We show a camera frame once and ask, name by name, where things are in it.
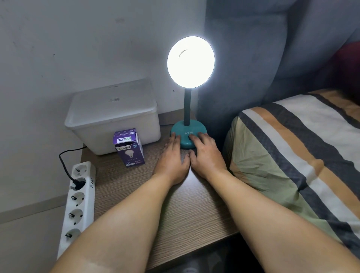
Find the striped bed sheet mattress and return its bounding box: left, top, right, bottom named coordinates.
left=223, top=89, right=360, bottom=251

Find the white power strip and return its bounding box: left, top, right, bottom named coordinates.
left=57, top=161, right=96, bottom=260

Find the grey upholstered headboard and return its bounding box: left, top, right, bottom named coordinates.
left=197, top=0, right=360, bottom=152

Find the person's right hand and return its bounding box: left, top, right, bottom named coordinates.
left=188, top=132, right=228, bottom=182

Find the black power cable with plug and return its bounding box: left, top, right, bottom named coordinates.
left=59, top=148, right=86, bottom=192

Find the white plastic storage box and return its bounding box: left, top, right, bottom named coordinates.
left=64, top=79, right=161, bottom=156

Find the person's right forearm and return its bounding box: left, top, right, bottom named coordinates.
left=203, top=169, right=360, bottom=273

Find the person's left forearm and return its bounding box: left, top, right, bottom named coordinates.
left=49, top=174, right=183, bottom=273

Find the person's left hand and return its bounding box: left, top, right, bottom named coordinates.
left=152, top=133, right=192, bottom=186

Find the dark red pillow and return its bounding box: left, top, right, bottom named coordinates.
left=335, top=41, right=360, bottom=96

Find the teal desk lamp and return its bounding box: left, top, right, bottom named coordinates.
left=167, top=35, right=216, bottom=149

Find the purple light bulb carton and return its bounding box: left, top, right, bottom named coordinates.
left=113, top=128, right=146, bottom=168

